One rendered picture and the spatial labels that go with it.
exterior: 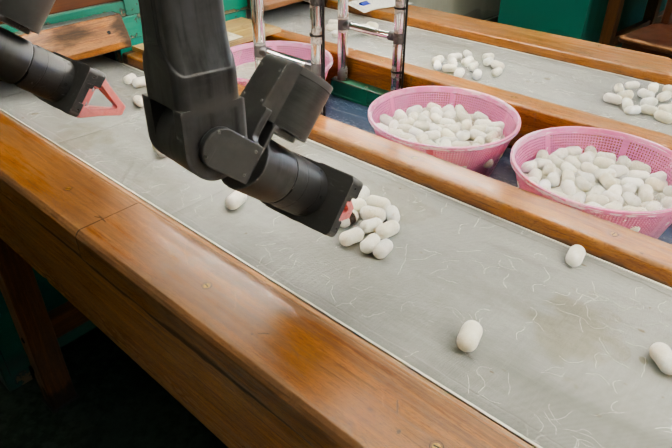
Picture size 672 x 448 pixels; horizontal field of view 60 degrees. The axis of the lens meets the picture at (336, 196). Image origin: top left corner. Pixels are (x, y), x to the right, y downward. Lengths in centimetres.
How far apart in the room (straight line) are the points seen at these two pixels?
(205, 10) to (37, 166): 58
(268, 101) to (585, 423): 40
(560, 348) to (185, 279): 41
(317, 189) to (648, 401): 37
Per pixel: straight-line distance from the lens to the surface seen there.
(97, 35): 137
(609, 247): 79
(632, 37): 282
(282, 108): 53
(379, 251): 72
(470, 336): 62
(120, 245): 76
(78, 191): 90
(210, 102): 47
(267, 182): 53
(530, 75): 137
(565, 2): 355
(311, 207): 59
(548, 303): 71
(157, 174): 95
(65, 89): 82
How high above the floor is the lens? 119
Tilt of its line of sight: 32 degrees down
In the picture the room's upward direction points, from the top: straight up
